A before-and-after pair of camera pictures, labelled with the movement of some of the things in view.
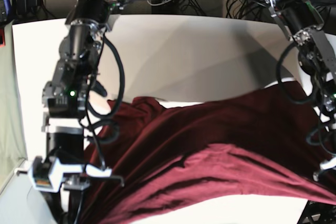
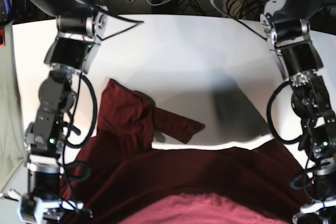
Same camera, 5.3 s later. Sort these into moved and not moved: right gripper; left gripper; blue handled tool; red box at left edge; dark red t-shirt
Moved: dark red t-shirt; right gripper; left gripper
Not moved: blue handled tool; red box at left edge
